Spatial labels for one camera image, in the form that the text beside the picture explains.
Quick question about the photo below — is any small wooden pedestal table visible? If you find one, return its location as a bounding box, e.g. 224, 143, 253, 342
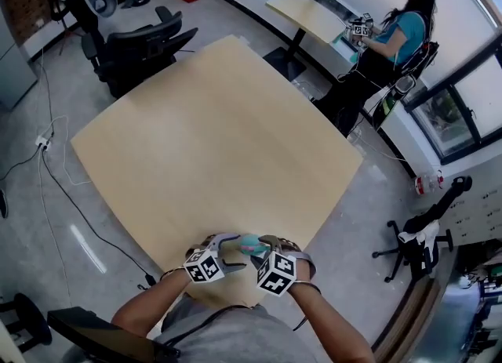
263, 0, 347, 82

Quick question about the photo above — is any long black floor cable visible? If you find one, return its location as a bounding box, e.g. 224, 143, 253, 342
38, 145, 158, 291

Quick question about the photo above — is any teal spray bottle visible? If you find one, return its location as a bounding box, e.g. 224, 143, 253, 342
238, 234, 272, 257

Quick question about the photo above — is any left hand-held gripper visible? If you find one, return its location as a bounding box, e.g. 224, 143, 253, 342
183, 233, 248, 285

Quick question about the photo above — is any white cloth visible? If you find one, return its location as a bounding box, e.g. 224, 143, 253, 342
397, 219, 441, 261

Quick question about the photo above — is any grey metal cabinet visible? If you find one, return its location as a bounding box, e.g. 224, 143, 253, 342
0, 10, 39, 111

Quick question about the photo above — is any thin metal bracelet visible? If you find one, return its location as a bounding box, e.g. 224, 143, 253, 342
292, 279, 322, 296
159, 267, 186, 281

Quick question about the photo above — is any black round stool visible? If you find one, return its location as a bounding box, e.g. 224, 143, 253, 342
0, 292, 53, 354

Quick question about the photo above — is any person's right hand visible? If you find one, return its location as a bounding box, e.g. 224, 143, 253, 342
276, 237, 304, 255

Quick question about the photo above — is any person's left forearm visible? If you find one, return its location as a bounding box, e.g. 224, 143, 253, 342
111, 267, 194, 339

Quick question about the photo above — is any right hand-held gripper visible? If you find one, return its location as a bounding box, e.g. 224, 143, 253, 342
249, 234, 317, 298

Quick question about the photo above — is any white drawer cabinet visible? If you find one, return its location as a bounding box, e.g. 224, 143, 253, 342
442, 179, 502, 247

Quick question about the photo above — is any black swivel chair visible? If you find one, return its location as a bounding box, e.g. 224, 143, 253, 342
371, 175, 474, 284

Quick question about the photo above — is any black seat backrest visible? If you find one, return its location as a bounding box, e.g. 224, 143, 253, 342
46, 307, 182, 363

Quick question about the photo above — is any clear bottle red label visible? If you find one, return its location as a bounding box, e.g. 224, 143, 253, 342
413, 170, 446, 197

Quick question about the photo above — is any white floor cable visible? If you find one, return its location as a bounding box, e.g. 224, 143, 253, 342
35, 114, 94, 187

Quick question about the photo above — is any person's right forearm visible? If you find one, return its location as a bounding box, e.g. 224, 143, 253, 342
286, 281, 378, 363

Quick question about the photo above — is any black mesh office chair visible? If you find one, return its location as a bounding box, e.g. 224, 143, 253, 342
81, 5, 199, 99

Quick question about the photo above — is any black cable on shirt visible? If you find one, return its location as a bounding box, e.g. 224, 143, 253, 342
160, 304, 252, 350

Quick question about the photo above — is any person's left hand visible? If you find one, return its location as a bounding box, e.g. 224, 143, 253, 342
185, 234, 219, 256

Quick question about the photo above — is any person's grey shirt torso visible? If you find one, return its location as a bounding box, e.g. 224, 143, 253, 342
153, 293, 334, 363

